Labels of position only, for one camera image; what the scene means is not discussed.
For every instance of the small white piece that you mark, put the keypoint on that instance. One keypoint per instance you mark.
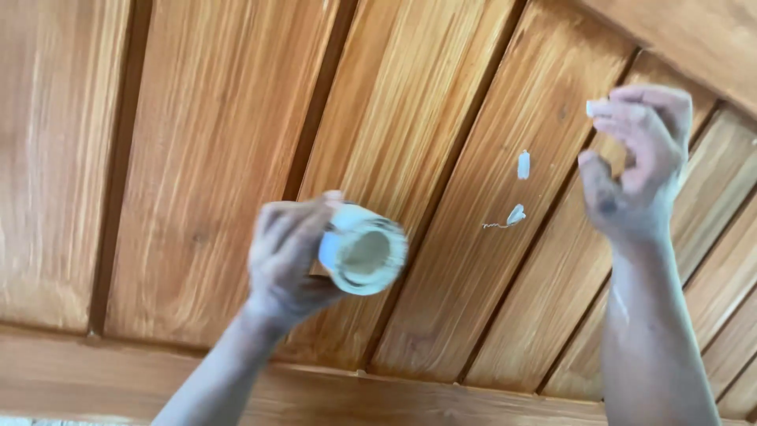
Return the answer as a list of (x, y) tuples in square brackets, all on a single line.
[(591, 107)]

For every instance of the white lamp holder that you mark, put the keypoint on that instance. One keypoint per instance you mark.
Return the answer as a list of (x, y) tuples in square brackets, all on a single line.
[(365, 249)]

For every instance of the person's left hand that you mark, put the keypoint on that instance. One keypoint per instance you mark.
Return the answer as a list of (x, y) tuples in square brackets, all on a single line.
[(278, 260)]

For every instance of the person's right hand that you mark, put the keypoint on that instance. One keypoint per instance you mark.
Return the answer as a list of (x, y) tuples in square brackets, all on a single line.
[(641, 171)]

